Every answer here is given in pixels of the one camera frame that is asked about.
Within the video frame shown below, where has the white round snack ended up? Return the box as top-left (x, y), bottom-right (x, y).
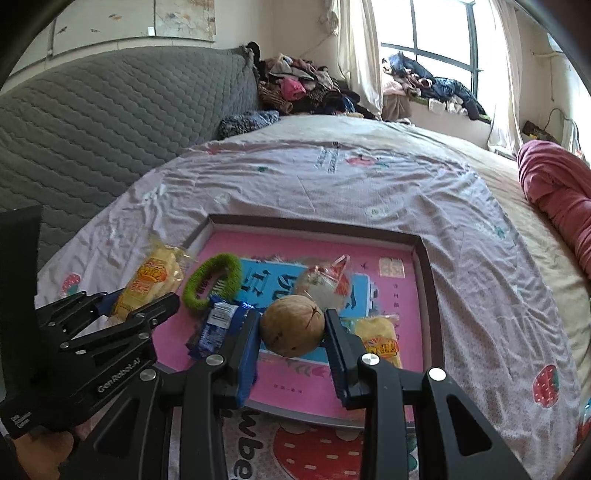
top-left (293, 255), bottom-right (352, 311)

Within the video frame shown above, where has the green fuzzy hair ring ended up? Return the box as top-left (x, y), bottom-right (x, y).
top-left (183, 253), bottom-right (243, 316)

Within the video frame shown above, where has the grey quilted headboard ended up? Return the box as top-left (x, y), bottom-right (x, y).
top-left (0, 45), bottom-right (259, 273)

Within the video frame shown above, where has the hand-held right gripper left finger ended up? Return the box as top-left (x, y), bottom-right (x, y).
top-left (58, 309), bottom-right (263, 480)

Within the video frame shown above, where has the yellow rice cracker packet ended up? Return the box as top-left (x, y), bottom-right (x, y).
top-left (112, 234), bottom-right (190, 324)
top-left (353, 315), bottom-right (402, 370)

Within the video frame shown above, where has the blue snack packet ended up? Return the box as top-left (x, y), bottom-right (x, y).
top-left (185, 298), bottom-right (257, 360)

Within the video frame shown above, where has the white curtain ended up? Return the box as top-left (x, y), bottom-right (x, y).
top-left (323, 0), bottom-right (384, 118)
top-left (487, 0), bottom-right (525, 160)

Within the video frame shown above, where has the pink quilt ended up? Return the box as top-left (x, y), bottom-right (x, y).
top-left (517, 140), bottom-right (591, 287)

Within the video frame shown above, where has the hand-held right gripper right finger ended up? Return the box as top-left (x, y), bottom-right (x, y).
top-left (324, 308), bottom-right (532, 480)

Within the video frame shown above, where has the beige bed sheet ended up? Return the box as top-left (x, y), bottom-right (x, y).
top-left (277, 113), bottom-right (591, 370)

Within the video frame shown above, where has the window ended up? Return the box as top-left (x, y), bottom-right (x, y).
top-left (374, 0), bottom-right (499, 116)

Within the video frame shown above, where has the dark blue patterned cloth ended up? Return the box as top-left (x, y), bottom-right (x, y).
top-left (218, 110), bottom-right (281, 139)

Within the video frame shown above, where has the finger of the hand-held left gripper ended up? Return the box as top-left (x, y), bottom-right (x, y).
top-left (34, 288), bottom-right (125, 328)
top-left (58, 292), bottom-right (181, 358)

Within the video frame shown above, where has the wall painting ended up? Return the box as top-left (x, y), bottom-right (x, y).
top-left (9, 0), bottom-right (217, 77)

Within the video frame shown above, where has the person's left hand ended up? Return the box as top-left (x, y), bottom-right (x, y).
top-left (11, 425), bottom-right (75, 480)

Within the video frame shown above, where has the walnut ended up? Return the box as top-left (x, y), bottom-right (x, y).
top-left (259, 295), bottom-right (325, 358)

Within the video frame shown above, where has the clothes pile on windowsill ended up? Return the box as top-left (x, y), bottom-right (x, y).
top-left (382, 52), bottom-right (490, 123)

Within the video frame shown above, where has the pile of clothes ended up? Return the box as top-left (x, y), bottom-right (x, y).
top-left (252, 42), bottom-right (379, 121)

